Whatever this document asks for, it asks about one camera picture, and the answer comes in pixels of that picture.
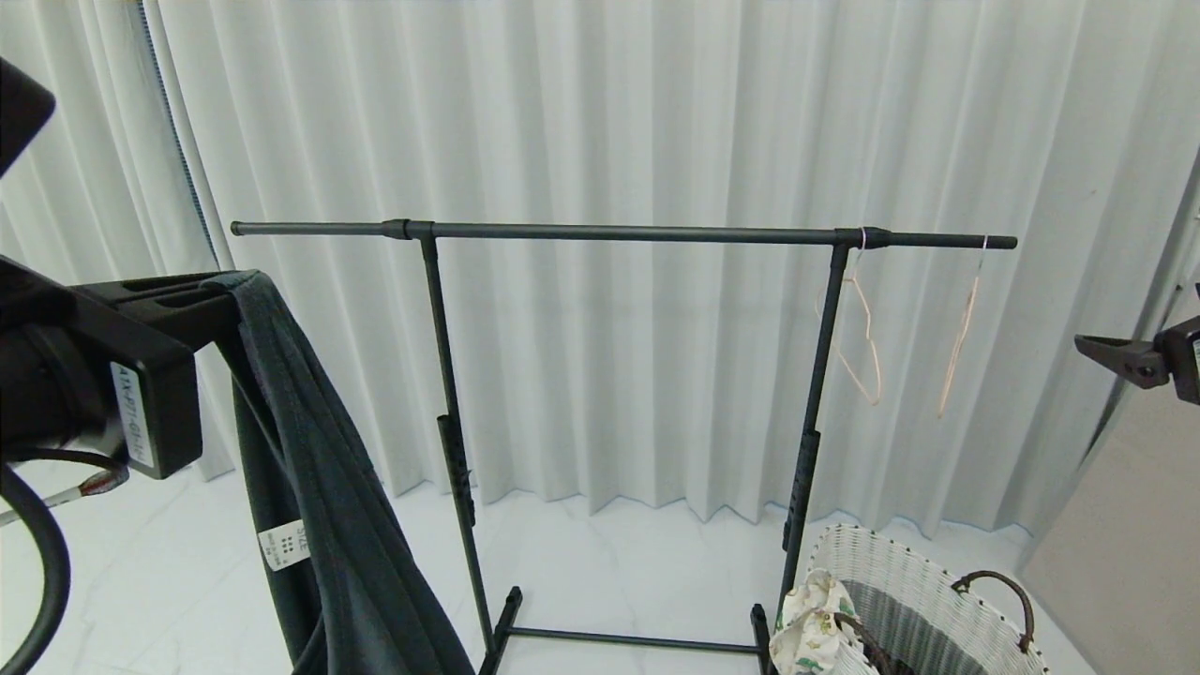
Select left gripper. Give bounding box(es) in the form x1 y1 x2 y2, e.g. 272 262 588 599
0 271 244 480

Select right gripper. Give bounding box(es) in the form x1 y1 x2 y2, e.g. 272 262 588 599
1074 317 1200 406

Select pink clothes hanger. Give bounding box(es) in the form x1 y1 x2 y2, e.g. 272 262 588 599
814 248 884 407
937 248 985 418

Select dark grey garment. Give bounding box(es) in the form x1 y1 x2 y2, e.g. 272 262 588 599
202 270 474 675

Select white laundry basket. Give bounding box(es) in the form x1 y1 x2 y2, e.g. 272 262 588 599
778 523 1037 675

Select black clothes rack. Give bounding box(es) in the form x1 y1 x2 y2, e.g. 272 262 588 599
230 218 1019 675

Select beige partition panel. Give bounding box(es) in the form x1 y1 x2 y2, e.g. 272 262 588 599
1017 281 1200 675

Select cream printed garment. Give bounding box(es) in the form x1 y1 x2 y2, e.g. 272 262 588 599
771 569 859 675

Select white curtain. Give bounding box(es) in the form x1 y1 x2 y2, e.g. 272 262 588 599
0 0 1200 537

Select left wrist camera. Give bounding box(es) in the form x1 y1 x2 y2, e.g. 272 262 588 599
0 56 59 181

